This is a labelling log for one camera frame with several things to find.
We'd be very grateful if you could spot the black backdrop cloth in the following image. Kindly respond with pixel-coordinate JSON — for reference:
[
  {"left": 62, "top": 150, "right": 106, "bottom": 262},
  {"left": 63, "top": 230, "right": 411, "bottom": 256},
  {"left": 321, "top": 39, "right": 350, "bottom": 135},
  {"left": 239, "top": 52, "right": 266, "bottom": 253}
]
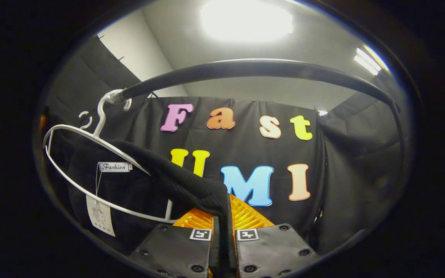
[{"left": 39, "top": 35, "right": 414, "bottom": 257}]

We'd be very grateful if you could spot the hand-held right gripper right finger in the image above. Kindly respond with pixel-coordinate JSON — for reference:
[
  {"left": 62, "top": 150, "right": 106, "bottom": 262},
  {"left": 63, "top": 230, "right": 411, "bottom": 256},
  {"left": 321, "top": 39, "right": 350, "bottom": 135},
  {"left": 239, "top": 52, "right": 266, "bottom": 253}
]
[{"left": 230, "top": 194, "right": 320, "bottom": 278}]

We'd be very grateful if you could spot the black metal clothes rack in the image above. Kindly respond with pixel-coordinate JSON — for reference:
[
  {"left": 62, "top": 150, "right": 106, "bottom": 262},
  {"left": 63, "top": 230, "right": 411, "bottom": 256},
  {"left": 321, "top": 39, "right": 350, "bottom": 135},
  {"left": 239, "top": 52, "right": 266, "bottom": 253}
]
[{"left": 120, "top": 59, "right": 406, "bottom": 163}]

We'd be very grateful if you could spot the white clothes hanger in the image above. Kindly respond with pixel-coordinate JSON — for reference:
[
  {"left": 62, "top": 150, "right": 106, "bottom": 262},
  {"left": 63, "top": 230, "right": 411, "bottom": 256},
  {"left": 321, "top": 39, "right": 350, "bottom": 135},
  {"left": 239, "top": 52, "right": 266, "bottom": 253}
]
[
  {"left": 43, "top": 90, "right": 175, "bottom": 224},
  {"left": 78, "top": 111, "right": 93, "bottom": 130}
]

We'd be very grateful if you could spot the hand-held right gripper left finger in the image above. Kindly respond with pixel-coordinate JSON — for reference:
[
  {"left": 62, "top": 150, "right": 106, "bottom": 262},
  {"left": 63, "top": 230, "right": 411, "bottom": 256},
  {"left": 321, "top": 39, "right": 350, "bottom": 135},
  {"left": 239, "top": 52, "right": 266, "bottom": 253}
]
[{"left": 129, "top": 208, "right": 214, "bottom": 278}]

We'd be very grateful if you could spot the black knit jacket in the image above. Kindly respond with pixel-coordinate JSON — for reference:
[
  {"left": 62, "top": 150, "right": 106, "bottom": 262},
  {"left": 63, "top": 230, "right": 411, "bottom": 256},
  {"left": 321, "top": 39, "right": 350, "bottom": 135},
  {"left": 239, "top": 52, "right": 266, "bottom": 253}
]
[{"left": 45, "top": 114, "right": 238, "bottom": 271}]

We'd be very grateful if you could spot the large ceiling light panel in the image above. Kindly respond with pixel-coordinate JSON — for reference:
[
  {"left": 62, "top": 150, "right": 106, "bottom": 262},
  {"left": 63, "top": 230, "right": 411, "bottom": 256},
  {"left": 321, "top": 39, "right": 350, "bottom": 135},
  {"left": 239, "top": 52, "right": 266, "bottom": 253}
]
[{"left": 201, "top": 0, "right": 294, "bottom": 43}]

